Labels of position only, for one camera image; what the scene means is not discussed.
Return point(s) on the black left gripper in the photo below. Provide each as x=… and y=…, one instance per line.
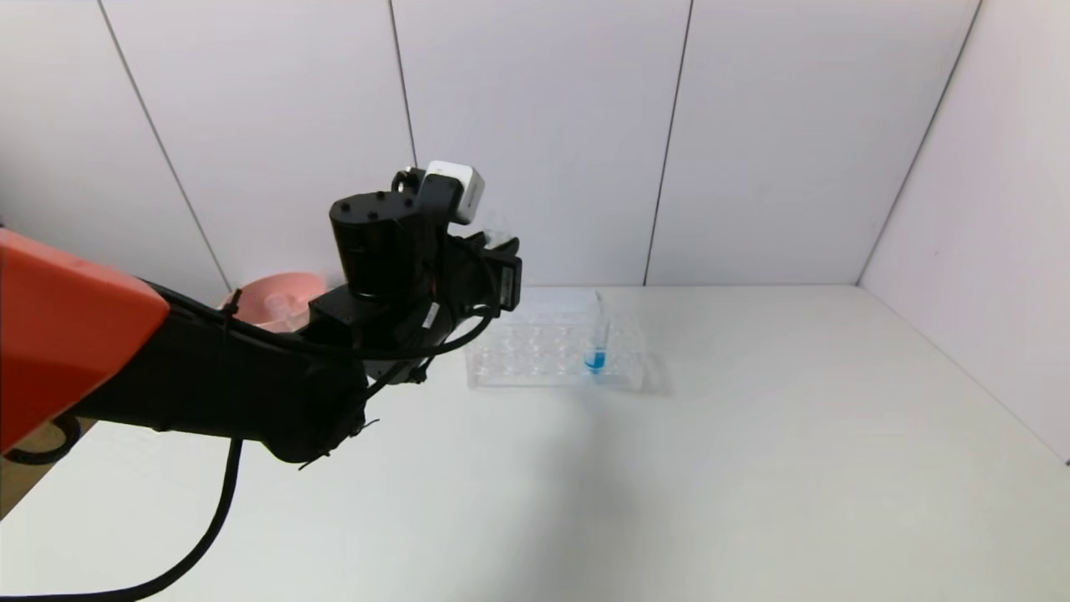
x=506, y=283

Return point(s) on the test tube with yellow pigment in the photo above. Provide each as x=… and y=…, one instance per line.
x=500, y=235

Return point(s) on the clear acrylic test tube rack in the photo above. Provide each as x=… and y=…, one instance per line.
x=543, y=359

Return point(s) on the test tube with blue pigment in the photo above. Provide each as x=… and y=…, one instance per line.
x=595, y=362

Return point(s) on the flat white slab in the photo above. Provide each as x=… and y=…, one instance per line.
x=560, y=301

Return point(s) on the pink plastic bowl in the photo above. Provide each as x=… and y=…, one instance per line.
x=272, y=288

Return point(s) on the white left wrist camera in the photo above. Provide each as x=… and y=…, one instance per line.
x=456, y=188

